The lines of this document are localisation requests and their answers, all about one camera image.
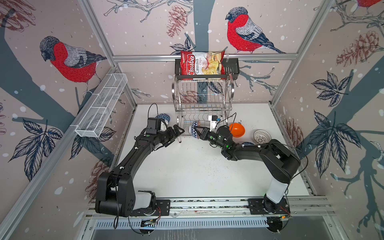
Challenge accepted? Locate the red patterned bowl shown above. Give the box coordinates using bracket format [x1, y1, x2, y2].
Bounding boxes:
[189, 121, 200, 139]

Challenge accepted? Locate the stainless steel dish rack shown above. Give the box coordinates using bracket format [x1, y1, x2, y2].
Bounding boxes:
[172, 75, 235, 137]

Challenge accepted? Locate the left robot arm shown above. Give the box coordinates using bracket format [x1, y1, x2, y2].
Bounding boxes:
[95, 125, 185, 217]

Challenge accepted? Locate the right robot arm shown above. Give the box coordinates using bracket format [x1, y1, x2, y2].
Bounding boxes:
[192, 126, 301, 214]

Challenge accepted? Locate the dark blue patterned bowl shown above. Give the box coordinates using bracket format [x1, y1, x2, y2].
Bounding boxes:
[156, 114, 171, 124]

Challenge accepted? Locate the orange plastic bowl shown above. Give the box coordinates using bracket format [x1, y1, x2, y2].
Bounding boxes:
[229, 123, 246, 138]

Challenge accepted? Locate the red cassava chips bag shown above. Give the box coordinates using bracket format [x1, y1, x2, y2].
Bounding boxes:
[181, 51, 225, 76]

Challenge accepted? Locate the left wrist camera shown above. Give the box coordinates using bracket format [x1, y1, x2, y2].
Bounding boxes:
[146, 118, 162, 135]

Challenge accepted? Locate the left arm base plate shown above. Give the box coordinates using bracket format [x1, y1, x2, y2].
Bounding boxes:
[130, 200, 171, 217]

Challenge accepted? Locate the white wire mesh shelf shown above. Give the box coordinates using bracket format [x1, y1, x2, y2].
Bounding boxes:
[75, 73, 128, 138]

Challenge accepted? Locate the black wall basket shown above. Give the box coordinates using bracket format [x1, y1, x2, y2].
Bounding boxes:
[175, 59, 240, 80]

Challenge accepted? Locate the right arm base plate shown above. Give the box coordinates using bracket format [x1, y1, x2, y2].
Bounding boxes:
[247, 198, 291, 215]

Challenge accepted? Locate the aluminium front rail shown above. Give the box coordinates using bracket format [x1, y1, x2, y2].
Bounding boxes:
[85, 195, 334, 220]

